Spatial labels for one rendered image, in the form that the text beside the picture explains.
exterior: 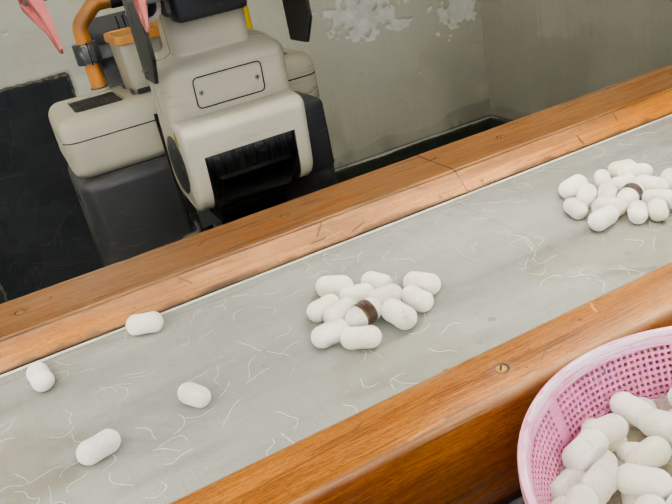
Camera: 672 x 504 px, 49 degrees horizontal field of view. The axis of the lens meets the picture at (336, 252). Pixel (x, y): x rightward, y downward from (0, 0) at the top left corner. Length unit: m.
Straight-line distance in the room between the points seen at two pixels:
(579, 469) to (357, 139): 2.56
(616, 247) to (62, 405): 0.52
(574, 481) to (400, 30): 2.63
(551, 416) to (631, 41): 2.20
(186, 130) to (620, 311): 0.81
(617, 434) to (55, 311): 0.54
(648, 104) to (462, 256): 0.43
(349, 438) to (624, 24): 2.27
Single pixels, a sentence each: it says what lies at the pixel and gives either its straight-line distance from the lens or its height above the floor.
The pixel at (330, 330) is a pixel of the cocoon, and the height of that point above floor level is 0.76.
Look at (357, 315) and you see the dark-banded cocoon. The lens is 0.63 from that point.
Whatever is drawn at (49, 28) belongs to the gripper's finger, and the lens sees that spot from 0.87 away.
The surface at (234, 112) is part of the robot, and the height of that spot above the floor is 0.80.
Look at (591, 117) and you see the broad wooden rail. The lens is 1.03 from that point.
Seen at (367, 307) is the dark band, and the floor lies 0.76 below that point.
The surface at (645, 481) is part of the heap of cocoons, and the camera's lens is 0.48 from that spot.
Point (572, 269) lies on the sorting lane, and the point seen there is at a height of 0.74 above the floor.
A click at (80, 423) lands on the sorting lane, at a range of 0.65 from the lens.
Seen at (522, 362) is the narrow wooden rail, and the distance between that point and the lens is 0.54.
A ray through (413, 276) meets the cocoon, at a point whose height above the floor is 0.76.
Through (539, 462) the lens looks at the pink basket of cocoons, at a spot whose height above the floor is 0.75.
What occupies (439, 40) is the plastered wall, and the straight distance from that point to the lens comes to 3.12.
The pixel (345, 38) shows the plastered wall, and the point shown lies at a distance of 2.91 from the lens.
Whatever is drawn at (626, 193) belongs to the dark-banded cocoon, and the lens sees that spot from 0.80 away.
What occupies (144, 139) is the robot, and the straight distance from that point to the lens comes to 1.50.
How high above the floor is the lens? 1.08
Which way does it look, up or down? 25 degrees down
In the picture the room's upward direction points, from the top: 12 degrees counter-clockwise
